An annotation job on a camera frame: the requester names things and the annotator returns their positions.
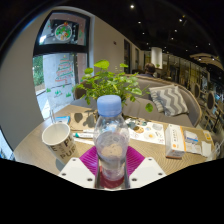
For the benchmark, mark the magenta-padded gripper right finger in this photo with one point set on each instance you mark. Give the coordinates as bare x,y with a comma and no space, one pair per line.
146,172

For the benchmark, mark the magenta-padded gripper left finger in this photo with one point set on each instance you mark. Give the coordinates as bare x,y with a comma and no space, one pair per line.
77,172

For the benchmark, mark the clear bottle with blue cap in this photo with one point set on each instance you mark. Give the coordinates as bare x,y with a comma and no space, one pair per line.
111,140

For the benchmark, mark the white mug with black lettering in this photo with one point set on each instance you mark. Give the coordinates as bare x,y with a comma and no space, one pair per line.
61,145

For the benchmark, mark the white pen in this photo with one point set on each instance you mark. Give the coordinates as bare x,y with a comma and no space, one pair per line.
83,135

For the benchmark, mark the white printed paper sheet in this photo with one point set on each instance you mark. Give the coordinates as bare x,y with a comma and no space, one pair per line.
150,131

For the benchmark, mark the white box with orange print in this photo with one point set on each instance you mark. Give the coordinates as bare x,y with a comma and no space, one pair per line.
175,141

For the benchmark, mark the white and blue flat packet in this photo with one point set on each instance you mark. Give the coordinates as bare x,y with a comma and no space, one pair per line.
191,140

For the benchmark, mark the grey curved sofa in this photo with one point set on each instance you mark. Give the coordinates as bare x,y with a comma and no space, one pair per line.
140,111

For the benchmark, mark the white paper napkin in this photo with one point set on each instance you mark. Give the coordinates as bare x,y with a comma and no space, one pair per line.
206,149

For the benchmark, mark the yellow card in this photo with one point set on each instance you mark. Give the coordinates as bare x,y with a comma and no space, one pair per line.
207,135

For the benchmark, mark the grey white chevron pillow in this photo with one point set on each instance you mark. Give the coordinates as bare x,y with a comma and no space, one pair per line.
169,100

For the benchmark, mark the group of dining chairs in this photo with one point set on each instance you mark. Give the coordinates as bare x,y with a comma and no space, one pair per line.
210,103

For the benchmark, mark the green potted plant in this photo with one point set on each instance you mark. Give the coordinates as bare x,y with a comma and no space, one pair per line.
110,81

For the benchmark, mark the person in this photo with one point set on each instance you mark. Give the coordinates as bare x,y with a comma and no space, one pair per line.
149,69

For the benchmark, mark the group of ceiling lights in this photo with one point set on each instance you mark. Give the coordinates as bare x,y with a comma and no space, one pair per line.
132,6

